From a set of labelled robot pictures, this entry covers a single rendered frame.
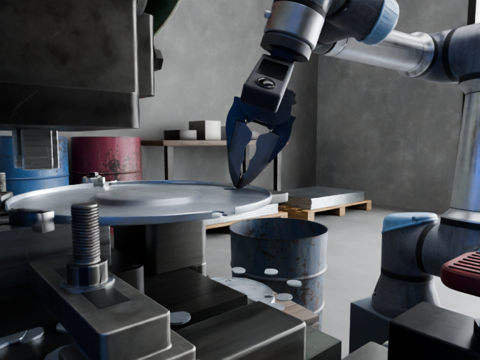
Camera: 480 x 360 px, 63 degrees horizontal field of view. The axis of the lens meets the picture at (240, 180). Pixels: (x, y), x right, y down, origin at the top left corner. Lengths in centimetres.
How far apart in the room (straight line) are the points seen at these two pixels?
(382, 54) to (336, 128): 494
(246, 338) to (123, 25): 28
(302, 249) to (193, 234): 109
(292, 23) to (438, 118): 458
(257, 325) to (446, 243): 62
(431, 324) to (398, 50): 62
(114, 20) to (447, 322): 38
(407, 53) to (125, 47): 64
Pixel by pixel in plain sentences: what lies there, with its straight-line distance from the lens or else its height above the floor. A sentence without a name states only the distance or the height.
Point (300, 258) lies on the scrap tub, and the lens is 153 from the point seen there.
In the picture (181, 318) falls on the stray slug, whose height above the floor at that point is 71.
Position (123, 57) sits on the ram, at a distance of 38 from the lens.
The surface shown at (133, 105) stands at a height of 88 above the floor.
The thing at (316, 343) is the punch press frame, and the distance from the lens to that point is 43.
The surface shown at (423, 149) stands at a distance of 514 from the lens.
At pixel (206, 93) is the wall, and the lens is 461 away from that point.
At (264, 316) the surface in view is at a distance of 34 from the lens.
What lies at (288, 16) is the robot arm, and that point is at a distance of 55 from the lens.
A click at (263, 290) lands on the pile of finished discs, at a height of 39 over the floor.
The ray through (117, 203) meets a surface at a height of 79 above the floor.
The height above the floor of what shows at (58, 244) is 76.
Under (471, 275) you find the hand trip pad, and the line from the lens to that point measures 31.
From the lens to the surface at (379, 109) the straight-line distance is 542.
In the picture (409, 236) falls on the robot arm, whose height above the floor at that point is 64.
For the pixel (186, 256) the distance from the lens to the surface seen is 45.
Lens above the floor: 85
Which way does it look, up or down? 6 degrees down
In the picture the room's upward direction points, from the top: straight up
